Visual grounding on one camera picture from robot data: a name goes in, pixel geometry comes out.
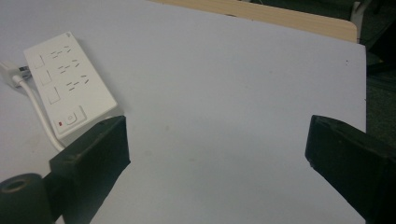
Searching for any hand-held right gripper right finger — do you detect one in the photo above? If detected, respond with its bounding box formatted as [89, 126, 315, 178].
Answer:
[304, 114, 396, 224]

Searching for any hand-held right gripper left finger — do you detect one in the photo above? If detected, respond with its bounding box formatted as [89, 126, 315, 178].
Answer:
[49, 115, 132, 224]

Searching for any white power strip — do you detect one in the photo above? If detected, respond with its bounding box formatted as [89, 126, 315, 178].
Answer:
[22, 31, 119, 141]

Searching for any white power plug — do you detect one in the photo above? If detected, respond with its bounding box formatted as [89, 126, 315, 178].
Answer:
[0, 60, 33, 90]

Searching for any white table sheet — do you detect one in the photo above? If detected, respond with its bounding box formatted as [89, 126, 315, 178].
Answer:
[0, 0, 368, 224]

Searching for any white power cable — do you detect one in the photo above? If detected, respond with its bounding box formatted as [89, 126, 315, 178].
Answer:
[12, 75, 66, 153]

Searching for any white stand post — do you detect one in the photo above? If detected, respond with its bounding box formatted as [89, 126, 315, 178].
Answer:
[350, 0, 372, 42]

